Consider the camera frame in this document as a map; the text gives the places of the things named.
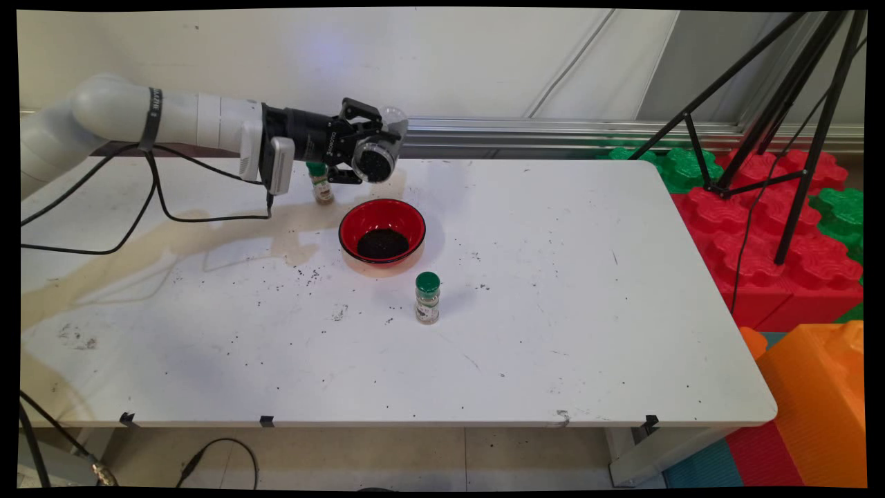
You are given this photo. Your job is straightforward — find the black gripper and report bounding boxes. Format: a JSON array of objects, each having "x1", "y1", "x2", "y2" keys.
[{"x1": 263, "y1": 98, "x2": 384, "y2": 186}]

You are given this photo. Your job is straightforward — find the clear jar with black seeds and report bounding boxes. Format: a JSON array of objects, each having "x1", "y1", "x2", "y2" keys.
[{"x1": 351, "y1": 105, "x2": 409, "y2": 185}]

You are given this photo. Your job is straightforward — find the green-lidded spice jar, brown contents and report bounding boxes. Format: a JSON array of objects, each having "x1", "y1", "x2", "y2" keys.
[{"x1": 306, "y1": 163, "x2": 335, "y2": 206}]

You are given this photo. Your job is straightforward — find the red bowl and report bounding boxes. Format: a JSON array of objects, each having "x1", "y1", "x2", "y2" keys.
[{"x1": 338, "y1": 199, "x2": 427, "y2": 277}]

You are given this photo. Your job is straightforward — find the black seed pile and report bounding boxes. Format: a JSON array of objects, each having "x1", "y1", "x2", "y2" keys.
[{"x1": 356, "y1": 229, "x2": 410, "y2": 262}]

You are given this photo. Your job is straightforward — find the green-lidded spice jar, white label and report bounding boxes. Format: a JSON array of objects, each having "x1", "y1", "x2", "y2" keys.
[{"x1": 415, "y1": 272, "x2": 442, "y2": 325}]

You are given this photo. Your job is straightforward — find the grey box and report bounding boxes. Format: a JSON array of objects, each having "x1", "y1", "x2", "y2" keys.
[{"x1": 19, "y1": 432, "x2": 97, "y2": 486}]

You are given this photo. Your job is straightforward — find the grey table leg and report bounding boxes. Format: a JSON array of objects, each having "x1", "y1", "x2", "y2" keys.
[{"x1": 605, "y1": 423, "x2": 737, "y2": 488}]

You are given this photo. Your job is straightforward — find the small orange foam piece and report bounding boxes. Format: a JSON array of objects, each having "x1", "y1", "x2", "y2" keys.
[{"x1": 738, "y1": 326, "x2": 768, "y2": 362}]

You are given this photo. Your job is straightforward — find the black tripod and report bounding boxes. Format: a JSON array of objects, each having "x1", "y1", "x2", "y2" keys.
[{"x1": 628, "y1": 10, "x2": 868, "y2": 267}]

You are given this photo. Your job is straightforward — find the teal floor mat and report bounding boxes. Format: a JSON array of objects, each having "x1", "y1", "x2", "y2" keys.
[{"x1": 662, "y1": 438, "x2": 744, "y2": 489}]

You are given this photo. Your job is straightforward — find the red floor mat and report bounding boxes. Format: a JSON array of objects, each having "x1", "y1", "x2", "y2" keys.
[{"x1": 725, "y1": 421, "x2": 806, "y2": 489}]

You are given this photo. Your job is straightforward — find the large orange foam block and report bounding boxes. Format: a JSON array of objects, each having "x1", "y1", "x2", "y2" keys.
[{"x1": 756, "y1": 320, "x2": 868, "y2": 489}]

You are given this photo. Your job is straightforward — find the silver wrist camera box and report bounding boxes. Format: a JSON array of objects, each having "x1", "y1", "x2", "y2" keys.
[{"x1": 259, "y1": 136, "x2": 296, "y2": 196}]

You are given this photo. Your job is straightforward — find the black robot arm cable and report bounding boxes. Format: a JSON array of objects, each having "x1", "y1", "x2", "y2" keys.
[{"x1": 19, "y1": 142, "x2": 274, "y2": 255}]

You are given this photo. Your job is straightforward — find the aluminium rail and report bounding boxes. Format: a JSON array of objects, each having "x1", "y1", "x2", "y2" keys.
[{"x1": 19, "y1": 109, "x2": 865, "y2": 156}]

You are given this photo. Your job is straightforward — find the black arm strap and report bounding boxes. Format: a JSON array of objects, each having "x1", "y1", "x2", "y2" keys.
[{"x1": 138, "y1": 87, "x2": 165, "y2": 153}]

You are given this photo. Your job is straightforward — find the black floor cable with plug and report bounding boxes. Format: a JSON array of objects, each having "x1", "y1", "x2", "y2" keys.
[{"x1": 175, "y1": 437, "x2": 260, "y2": 489}]

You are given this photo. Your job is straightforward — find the black cable with metal connector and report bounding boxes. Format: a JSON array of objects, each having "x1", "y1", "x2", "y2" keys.
[{"x1": 19, "y1": 391, "x2": 120, "y2": 487}]

